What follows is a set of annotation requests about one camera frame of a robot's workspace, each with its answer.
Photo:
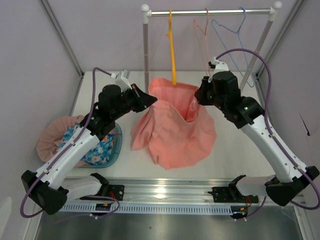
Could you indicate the blue floral garment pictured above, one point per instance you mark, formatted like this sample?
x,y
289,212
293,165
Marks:
x,y
99,155

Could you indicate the white slotted cable duct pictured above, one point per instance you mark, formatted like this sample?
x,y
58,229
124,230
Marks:
x,y
128,208

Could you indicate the teal plastic basket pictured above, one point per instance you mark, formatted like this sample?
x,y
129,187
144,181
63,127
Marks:
x,y
116,149

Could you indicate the blue wire hanger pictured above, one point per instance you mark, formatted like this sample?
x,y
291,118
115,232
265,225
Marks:
x,y
230,37

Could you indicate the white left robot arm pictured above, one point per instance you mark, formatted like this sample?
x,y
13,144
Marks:
x,y
47,186

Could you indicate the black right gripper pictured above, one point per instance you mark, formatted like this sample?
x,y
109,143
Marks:
x,y
200,94

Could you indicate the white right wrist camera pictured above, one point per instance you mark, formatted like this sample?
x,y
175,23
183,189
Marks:
x,y
217,66

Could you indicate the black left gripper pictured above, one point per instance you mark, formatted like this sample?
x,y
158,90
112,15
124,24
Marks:
x,y
143,100

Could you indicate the dusty pink pleated garment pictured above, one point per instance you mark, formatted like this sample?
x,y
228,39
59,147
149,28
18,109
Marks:
x,y
52,136

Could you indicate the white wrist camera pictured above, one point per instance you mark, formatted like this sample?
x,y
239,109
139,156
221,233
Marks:
x,y
217,66
122,80

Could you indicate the white and silver clothes rack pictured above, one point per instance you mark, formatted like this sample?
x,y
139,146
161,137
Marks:
x,y
147,13

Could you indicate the aluminium mounting rail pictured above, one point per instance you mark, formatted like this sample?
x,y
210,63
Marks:
x,y
175,191

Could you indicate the pink wire hanger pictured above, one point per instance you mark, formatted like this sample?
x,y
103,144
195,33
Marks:
x,y
202,40

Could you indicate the orange plastic hanger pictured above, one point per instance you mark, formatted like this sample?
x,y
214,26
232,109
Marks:
x,y
172,49

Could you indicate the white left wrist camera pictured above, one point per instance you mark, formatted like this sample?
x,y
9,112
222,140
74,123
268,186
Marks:
x,y
122,80

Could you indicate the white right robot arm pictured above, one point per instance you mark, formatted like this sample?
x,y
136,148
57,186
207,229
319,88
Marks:
x,y
291,175

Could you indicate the salmon pink skirt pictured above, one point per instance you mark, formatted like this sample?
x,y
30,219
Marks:
x,y
176,131

